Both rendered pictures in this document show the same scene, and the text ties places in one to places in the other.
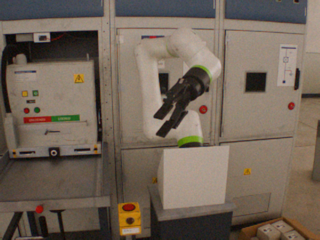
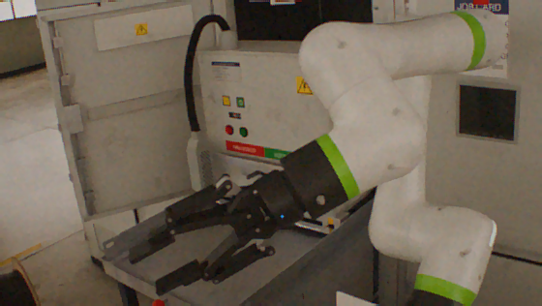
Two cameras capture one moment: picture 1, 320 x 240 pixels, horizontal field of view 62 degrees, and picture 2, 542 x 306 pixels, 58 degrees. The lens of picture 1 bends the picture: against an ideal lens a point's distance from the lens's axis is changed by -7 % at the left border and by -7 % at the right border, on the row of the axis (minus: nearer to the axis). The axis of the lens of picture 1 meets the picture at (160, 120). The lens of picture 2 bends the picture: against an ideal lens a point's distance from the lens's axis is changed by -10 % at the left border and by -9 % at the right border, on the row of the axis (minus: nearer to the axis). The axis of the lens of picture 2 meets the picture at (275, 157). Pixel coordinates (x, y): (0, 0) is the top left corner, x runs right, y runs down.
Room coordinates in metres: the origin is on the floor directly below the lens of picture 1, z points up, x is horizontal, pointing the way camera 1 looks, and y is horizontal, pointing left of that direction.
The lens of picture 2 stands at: (0.55, -0.59, 1.64)
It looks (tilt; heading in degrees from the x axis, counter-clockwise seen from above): 21 degrees down; 50
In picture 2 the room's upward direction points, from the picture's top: 6 degrees counter-clockwise
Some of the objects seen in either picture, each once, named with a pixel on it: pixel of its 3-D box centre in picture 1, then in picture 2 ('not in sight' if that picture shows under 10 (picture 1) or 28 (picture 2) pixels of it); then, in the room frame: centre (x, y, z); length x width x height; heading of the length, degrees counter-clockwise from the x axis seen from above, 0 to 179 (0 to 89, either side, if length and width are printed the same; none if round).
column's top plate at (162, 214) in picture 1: (189, 196); not in sight; (1.27, -0.15, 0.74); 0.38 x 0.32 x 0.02; 101
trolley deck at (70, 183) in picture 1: (52, 171); (247, 246); (1.37, 0.59, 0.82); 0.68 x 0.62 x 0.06; 10
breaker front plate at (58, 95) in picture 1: (50, 108); (261, 132); (1.50, 0.61, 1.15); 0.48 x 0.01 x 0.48; 100
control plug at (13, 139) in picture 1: (12, 132); (201, 163); (1.39, 0.80, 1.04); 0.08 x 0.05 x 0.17; 10
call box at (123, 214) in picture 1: (129, 218); not in sight; (0.92, 0.12, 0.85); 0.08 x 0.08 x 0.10; 10
